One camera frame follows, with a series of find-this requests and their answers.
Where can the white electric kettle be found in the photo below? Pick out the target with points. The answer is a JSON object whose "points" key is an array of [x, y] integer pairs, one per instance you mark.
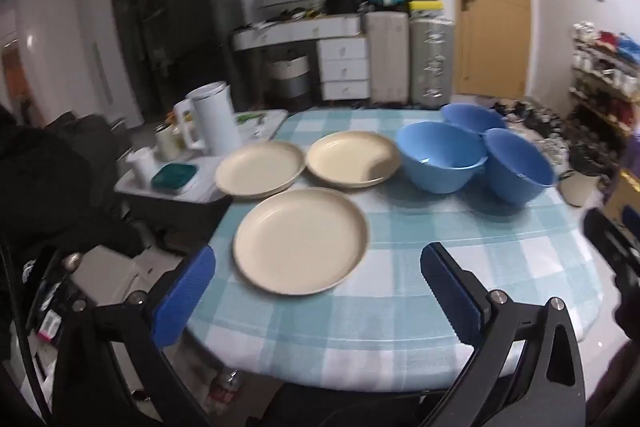
{"points": [[215, 122]]}

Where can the wooden door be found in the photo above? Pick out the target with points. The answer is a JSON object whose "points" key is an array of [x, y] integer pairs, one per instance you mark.
{"points": [[492, 7]]}

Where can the dark grey refrigerator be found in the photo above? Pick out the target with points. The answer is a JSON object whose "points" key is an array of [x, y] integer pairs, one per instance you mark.
{"points": [[205, 22]]}

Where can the beige suitcase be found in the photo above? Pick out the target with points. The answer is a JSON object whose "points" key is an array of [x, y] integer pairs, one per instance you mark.
{"points": [[387, 57]]}

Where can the white cylindrical container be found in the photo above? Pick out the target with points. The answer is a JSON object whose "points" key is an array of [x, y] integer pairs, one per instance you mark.
{"points": [[142, 167]]}

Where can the printed cardboard box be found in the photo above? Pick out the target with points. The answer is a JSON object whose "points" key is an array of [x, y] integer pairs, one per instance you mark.
{"points": [[625, 197]]}

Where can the wooden shoe rack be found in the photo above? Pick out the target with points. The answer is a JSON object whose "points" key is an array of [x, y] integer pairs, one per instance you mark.
{"points": [[607, 77]]}

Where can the blue bowl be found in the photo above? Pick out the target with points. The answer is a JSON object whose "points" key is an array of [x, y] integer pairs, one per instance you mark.
{"points": [[472, 117], [520, 169], [440, 162]]}

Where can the white desk with drawers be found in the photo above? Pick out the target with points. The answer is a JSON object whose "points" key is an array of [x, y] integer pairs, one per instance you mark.
{"points": [[345, 62]]}

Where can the woven grey white basket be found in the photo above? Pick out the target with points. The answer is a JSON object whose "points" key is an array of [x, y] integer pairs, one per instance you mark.
{"points": [[289, 82]]}

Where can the pile of shoes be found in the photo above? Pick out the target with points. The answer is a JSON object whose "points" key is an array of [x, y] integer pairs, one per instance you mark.
{"points": [[550, 127]]}

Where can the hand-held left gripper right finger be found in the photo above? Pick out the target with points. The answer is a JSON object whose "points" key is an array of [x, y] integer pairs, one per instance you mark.
{"points": [[450, 297]]}

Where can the clear water bottle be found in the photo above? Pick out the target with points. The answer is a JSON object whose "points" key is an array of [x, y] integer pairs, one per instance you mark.
{"points": [[224, 392]]}

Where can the white wardrobe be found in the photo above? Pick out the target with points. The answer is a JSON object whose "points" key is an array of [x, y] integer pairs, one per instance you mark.
{"points": [[100, 32]]}

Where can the teal lidded white container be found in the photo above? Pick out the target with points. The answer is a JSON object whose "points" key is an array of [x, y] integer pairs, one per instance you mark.
{"points": [[172, 176]]}

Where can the silver suitcase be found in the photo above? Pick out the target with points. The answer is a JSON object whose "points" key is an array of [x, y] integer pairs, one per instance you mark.
{"points": [[432, 62]]}

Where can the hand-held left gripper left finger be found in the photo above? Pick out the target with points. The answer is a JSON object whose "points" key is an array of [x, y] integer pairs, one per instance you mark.
{"points": [[185, 292]]}

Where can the green printed white board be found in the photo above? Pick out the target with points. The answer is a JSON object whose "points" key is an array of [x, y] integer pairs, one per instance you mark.
{"points": [[257, 122]]}

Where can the black jacket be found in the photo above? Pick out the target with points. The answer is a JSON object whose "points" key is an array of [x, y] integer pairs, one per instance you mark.
{"points": [[50, 187]]}

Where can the teal white checked tablecloth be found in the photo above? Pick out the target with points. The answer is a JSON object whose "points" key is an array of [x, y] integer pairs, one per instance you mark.
{"points": [[400, 232]]}

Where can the cream cup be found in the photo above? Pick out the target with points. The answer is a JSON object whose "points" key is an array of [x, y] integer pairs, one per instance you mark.
{"points": [[167, 142]]}

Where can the beige round container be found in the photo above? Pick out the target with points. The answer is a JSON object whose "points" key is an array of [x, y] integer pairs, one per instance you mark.
{"points": [[577, 189]]}

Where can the dark tall cabinet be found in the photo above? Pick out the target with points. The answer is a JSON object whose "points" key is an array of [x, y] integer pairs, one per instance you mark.
{"points": [[137, 17]]}

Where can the cream round plate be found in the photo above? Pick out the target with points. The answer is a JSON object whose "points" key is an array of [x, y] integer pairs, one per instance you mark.
{"points": [[260, 169], [300, 247], [350, 159]]}

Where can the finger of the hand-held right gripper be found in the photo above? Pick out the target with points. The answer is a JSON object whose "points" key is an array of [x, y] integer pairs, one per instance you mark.
{"points": [[612, 242]]}

